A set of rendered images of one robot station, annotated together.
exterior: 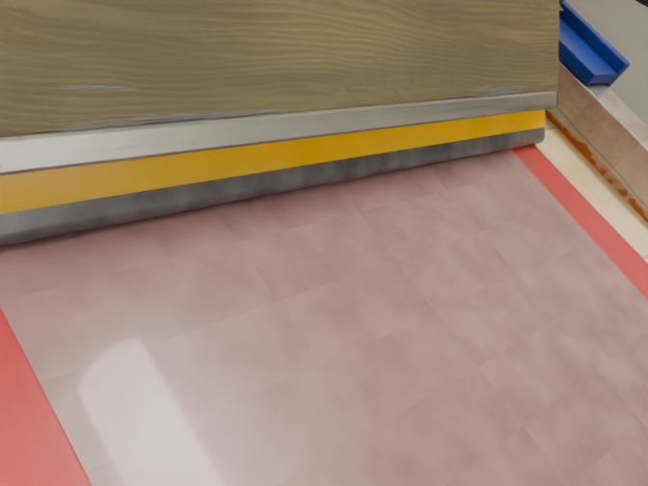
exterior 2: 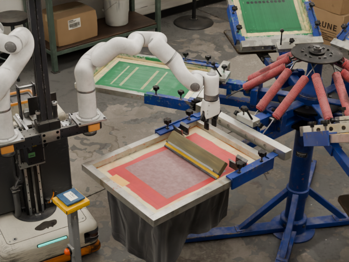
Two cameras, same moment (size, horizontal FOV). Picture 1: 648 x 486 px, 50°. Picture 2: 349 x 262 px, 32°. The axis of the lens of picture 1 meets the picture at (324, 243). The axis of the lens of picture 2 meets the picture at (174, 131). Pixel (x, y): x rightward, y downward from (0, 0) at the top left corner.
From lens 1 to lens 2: 3.15 m
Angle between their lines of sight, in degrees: 87
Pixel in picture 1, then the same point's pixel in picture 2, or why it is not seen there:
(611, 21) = not seen: outside the picture
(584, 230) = (200, 182)
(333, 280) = (176, 161)
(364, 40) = (195, 151)
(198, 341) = (166, 156)
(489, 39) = (209, 159)
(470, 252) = (187, 170)
